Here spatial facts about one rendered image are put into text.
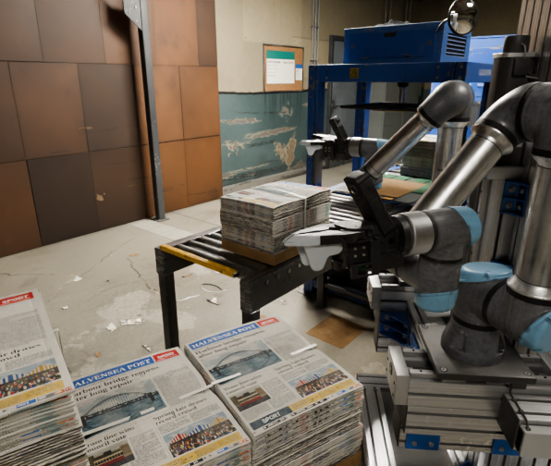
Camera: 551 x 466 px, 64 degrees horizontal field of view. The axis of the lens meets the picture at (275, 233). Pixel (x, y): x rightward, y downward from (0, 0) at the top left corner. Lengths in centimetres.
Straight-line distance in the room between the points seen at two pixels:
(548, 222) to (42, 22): 416
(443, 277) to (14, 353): 72
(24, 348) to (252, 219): 103
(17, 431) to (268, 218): 112
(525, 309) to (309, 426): 51
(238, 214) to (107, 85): 323
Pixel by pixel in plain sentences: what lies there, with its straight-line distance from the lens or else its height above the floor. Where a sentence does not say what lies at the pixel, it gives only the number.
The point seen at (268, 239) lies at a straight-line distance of 163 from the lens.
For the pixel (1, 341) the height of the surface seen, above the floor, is 107.
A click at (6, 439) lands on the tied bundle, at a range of 73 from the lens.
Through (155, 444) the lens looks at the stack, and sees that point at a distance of 93.
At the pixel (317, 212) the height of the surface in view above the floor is 95.
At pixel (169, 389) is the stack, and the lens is 105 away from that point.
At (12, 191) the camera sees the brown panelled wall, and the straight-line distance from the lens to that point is 443.
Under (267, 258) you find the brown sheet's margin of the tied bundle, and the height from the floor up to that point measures 83.
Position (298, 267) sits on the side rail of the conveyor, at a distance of 174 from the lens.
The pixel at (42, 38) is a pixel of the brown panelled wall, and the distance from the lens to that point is 452.
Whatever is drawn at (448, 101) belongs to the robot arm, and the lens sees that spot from 154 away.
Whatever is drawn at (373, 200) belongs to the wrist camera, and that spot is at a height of 129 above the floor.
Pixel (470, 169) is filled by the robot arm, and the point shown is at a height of 130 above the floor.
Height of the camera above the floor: 147
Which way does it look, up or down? 19 degrees down
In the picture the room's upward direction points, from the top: straight up
